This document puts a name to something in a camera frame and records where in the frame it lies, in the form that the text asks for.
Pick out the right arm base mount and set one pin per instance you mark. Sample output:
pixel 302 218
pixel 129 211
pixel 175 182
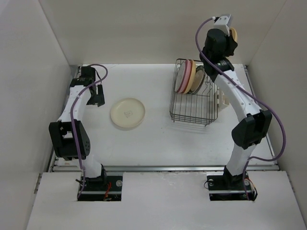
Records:
pixel 221 190

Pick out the white cutlery holder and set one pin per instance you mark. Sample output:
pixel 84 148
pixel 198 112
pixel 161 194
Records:
pixel 221 100

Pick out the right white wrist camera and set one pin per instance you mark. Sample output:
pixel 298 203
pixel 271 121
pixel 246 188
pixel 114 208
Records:
pixel 223 23

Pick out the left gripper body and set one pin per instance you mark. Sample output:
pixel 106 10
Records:
pixel 96 98

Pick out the white patterned plate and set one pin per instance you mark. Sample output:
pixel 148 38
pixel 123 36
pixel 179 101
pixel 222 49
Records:
pixel 179 76

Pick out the orange plate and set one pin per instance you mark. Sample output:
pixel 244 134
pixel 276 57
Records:
pixel 233 33

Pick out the cream plate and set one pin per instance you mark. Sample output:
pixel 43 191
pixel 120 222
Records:
pixel 127 113

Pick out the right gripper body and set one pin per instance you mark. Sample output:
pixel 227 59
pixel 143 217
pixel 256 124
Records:
pixel 228 46

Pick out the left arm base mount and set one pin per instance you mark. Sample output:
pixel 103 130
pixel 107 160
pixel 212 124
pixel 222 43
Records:
pixel 107 189

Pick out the grey rimmed plate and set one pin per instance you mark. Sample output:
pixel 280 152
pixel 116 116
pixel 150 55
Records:
pixel 198 80

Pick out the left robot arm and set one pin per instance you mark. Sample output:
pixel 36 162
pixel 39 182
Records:
pixel 68 135

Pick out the wire dish rack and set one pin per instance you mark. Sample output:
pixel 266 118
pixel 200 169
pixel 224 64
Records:
pixel 198 107

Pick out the aluminium frame rail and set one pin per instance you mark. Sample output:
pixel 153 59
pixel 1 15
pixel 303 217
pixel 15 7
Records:
pixel 158 143

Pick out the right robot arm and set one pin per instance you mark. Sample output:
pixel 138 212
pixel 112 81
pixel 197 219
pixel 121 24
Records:
pixel 253 122

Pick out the tan plate beside pink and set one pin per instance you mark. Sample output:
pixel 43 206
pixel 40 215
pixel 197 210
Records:
pixel 192 76

